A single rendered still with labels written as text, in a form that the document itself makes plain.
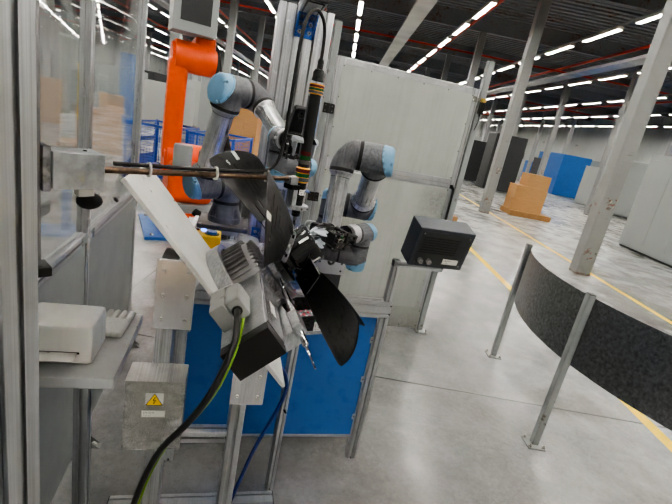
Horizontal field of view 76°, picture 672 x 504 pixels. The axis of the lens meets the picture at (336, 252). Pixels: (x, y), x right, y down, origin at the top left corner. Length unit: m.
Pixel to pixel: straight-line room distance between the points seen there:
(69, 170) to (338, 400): 1.59
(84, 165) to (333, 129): 2.37
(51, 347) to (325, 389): 1.21
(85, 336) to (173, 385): 0.25
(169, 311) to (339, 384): 1.08
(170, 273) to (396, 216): 2.43
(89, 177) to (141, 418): 0.67
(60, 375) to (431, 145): 2.81
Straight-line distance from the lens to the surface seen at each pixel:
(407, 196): 3.40
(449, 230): 1.87
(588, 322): 2.68
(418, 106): 3.35
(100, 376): 1.26
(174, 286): 1.22
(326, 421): 2.22
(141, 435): 1.38
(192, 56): 5.23
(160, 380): 1.27
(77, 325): 1.27
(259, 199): 1.28
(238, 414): 1.46
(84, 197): 1.01
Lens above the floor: 1.57
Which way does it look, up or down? 16 degrees down
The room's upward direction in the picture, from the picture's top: 11 degrees clockwise
